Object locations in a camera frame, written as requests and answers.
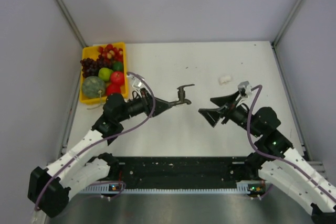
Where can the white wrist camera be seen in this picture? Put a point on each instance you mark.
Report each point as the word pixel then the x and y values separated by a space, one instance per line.
pixel 245 89
pixel 136 82

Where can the red apple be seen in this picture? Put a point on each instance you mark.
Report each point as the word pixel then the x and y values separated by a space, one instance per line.
pixel 112 89
pixel 117 78

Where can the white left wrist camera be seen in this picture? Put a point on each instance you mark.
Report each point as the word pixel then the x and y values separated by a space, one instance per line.
pixel 136 82

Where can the dark purple grape bunch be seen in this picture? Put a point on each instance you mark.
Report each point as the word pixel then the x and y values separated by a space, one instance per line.
pixel 91 67

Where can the green apple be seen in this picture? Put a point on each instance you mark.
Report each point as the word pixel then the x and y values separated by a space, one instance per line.
pixel 105 74

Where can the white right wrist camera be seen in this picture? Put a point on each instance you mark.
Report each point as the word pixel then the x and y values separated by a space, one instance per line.
pixel 245 89

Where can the green striped melon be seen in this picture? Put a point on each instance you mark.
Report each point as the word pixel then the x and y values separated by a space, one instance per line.
pixel 93 87

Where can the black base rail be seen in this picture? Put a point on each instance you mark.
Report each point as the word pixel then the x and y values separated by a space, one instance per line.
pixel 180 172

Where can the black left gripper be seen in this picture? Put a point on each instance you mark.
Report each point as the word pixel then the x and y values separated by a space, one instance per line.
pixel 161 106

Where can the white slotted cable duct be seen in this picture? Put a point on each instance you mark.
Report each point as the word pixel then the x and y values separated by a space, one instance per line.
pixel 240 189

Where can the dark green lime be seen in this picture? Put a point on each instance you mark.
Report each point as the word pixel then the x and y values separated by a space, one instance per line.
pixel 118 66

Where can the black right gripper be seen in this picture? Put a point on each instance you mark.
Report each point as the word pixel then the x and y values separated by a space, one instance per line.
pixel 213 115

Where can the dark bronze water faucet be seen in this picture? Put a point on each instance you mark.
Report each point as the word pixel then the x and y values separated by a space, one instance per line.
pixel 181 94

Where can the far white pipe elbow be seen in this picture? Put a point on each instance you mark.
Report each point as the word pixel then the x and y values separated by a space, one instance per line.
pixel 225 79

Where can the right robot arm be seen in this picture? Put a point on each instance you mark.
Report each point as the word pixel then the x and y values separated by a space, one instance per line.
pixel 274 158

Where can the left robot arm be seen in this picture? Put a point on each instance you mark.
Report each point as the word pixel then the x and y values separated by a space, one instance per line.
pixel 52 188

